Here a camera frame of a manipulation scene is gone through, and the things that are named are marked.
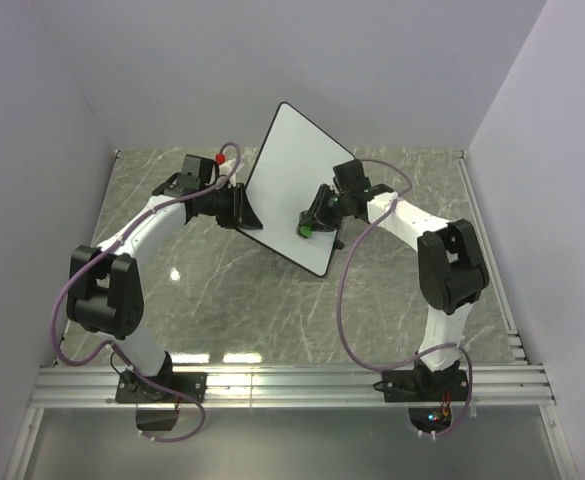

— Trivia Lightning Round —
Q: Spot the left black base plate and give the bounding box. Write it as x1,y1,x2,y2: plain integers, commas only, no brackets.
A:
114,371,208,404

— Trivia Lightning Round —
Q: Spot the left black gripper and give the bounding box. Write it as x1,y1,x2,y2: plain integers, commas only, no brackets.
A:
202,183,263,232

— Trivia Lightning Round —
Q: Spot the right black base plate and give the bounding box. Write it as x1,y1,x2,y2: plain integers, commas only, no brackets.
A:
373,367,470,403

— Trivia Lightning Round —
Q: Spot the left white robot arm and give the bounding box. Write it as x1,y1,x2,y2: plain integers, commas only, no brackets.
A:
66,167,263,402

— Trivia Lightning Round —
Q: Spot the purple cable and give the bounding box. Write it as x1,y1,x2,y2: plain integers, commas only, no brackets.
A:
336,158,473,443
50,142,207,444

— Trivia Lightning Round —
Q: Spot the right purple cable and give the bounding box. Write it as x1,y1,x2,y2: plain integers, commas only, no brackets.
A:
336,158,473,443

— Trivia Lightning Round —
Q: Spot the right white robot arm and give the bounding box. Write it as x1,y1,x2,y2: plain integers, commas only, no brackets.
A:
297,185,489,401

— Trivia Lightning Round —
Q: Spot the aluminium rail frame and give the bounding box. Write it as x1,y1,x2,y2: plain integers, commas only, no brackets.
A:
1,149,558,480

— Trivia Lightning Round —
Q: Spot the white whiteboard black frame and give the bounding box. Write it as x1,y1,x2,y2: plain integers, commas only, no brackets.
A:
238,102,354,278

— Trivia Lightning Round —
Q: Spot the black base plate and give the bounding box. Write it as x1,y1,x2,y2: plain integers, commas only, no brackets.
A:
373,367,470,403
114,371,208,404

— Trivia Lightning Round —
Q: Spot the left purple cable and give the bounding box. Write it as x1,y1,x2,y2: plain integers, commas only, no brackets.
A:
50,142,207,444

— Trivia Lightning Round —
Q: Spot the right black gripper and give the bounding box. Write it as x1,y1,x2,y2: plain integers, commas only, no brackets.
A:
298,185,350,234

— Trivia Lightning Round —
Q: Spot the green whiteboard eraser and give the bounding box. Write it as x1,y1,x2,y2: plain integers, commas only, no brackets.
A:
297,223,313,239

